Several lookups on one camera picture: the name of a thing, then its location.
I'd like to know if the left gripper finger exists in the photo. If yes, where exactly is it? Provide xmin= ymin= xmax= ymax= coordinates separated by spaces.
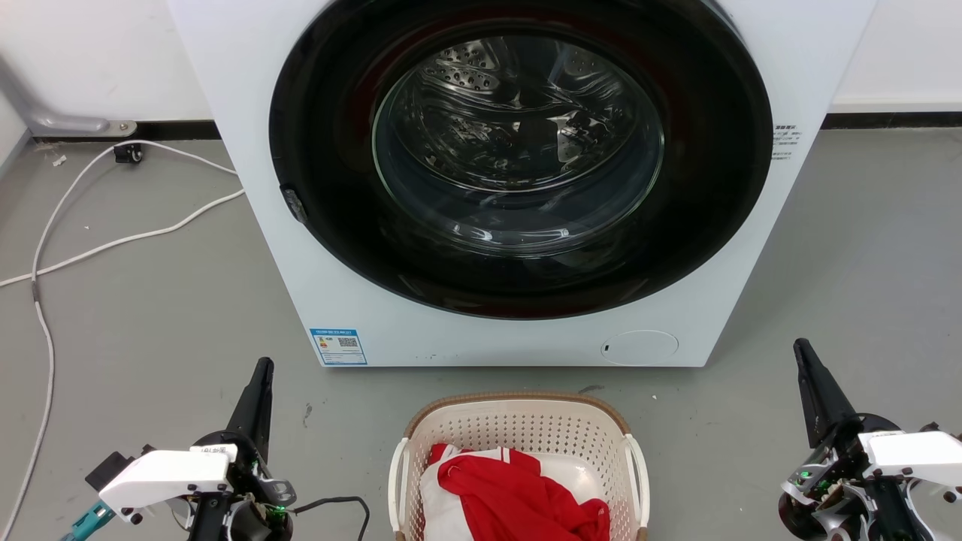
xmin=247 ymin=358 xmax=274 ymax=462
xmin=225 ymin=358 xmax=264 ymax=450

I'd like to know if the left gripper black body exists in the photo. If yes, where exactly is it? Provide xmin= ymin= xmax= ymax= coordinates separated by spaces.
xmin=189 ymin=430 xmax=297 ymax=541

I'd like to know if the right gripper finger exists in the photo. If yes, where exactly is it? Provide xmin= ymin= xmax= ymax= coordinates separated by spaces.
xmin=801 ymin=339 xmax=859 ymax=435
xmin=794 ymin=339 xmax=836 ymax=449

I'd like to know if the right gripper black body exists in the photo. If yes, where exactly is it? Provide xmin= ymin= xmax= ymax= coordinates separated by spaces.
xmin=777 ymin=413 xmax=904 ymax=541

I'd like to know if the beige plastic laundry basket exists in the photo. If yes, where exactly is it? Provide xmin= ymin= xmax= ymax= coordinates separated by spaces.
xmin=388 ymin=391 xmax=651 ymax=541

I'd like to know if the blue energy label sticker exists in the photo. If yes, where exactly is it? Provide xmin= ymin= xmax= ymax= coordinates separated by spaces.
xmin=309 ymin=328 xmax=368 ymax=367

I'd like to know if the round white filter cover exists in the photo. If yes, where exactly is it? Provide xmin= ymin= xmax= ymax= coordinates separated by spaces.
xmin=600 ymin=330 xmax=679 ymax=367

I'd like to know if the black round washing machine door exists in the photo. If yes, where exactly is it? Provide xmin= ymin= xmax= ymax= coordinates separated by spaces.
xmin=268 ymin=0 xmax=774 ymax=320

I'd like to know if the red and white garment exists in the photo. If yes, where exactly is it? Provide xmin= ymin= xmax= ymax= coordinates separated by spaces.
xmin=419 ymin=443 xmax=612 ymax=541

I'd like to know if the white front-load washing machine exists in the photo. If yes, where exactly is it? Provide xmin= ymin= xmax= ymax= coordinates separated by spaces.
xmin=167 ymin=0 xmax=879 ymax=368

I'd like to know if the teal cable connector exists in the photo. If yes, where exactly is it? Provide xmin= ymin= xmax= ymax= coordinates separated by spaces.
xmin=62 ymin=501 xmax=116 ymax=541

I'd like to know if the long white power cable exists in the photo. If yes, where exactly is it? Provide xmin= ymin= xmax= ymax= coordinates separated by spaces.
xmin=0 ymin=189 xmax=247 ymax=289

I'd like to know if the white cable with grey sleeve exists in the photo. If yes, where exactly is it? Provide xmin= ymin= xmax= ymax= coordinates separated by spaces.
xmin=0 ymin=140 xmax=239 ymax=537

